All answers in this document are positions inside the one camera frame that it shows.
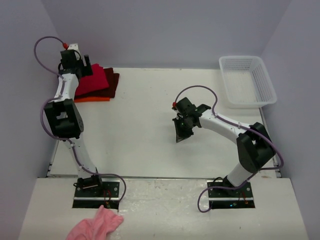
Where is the red t-shirt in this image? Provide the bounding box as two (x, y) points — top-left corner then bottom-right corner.
(75, 63), (110, 97)

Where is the dark maroon t-shirt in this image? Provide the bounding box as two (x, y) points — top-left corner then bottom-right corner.
(74, 67), (120, 99)

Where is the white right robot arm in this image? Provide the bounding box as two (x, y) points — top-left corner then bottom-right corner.
(81, 68), (275, 197)

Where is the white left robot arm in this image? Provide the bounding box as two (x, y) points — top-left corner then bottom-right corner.
(41, 46), (104, 197)

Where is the orange folded t-shirt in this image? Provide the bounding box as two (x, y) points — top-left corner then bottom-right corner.
(74, 96), (110, 103)

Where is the white plastic basket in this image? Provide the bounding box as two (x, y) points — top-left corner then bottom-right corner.
(219, 55), (277, 109)

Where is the pink cloth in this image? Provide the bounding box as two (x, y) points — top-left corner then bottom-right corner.
(66, 205), (124, 240)

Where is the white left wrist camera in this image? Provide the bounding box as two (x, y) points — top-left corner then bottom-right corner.
(67, 43), (81, 60)

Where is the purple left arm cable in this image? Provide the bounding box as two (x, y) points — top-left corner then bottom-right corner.
(33, 36), (126, 207)

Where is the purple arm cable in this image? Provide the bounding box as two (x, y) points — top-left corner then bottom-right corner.
(33, 36), (126, 207)
(197, 85), (285, 213)

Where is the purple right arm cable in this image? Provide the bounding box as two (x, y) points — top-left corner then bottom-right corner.
(197, 85), (285, 213)

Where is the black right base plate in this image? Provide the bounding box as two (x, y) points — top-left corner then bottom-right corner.
(207, 182), (256, 210)

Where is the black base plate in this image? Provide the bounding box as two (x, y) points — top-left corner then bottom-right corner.
(72, 176), (120, 210)
(207, 182), (256, 210)

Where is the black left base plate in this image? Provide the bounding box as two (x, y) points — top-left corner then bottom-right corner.
(72, 176), (120, 210)

